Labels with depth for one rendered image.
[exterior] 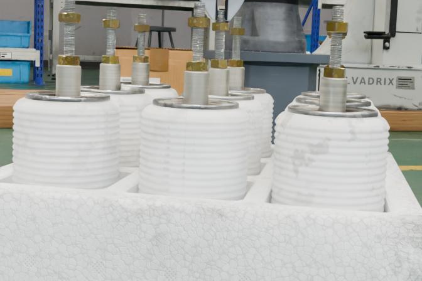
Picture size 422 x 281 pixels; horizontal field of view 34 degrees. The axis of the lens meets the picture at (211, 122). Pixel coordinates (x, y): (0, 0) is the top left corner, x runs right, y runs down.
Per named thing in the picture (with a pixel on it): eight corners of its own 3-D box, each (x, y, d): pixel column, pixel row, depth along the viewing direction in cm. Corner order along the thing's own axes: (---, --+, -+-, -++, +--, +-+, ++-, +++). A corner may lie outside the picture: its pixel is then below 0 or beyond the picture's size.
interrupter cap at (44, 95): (127, 103, 64) (127, 95, 64) (66, 106, 58) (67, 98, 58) (68, 97, 68) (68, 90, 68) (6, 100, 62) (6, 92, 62)
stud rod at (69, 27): (76, 83, 63) (78, -1, 62) (66, 83, 62) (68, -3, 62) (70, 82, 64) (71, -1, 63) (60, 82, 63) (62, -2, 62)
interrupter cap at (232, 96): (203, 96, 78) (203, 90, 78) (265, 101, 74) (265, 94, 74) (167, 99, 71) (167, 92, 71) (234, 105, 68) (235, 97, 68)
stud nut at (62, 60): (82, 66, 63) (83, 56, 63) (66, 65, 62) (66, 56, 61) (71, 64, 64) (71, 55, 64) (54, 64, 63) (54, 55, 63)
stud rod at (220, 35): (223, 83, 72) (225, 9, 71) (213, 83, 72) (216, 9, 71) (223, 83, 73) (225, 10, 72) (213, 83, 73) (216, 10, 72)
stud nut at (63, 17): (83, 23, 62) (83, 14, 62) (66, 22, 61) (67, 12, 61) (71, 23, 64) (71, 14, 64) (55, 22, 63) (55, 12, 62)
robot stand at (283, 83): (194, 204, 135) (200, 49, 132) (284, 202, 140) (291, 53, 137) (222, 229, 117) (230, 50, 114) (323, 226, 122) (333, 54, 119)
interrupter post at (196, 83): (176, 108, 61) (178, 70, 61) (197, 107, 63) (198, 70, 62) (193, 110, 59) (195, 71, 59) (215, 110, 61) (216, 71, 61)
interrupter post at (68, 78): (86, 101, 63) (87, 66, 63) (67, 103, 62) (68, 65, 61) (68, 100, 65) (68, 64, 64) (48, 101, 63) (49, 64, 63)
